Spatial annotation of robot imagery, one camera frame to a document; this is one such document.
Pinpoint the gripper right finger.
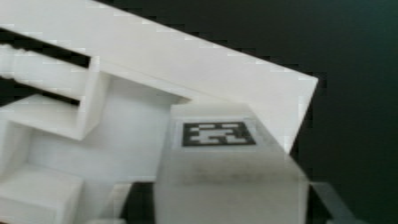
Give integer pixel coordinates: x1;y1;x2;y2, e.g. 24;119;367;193
306;182;370;224

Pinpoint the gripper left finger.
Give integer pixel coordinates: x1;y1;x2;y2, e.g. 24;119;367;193
97;182;157;224

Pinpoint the white chair leg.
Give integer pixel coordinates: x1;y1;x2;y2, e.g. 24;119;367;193
155;104;310;224

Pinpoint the white chair seat part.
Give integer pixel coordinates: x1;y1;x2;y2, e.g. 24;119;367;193
0;44;200;224

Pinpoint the white U-shaped obstacle fence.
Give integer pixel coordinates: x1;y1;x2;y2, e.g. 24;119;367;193
0;0;319;148

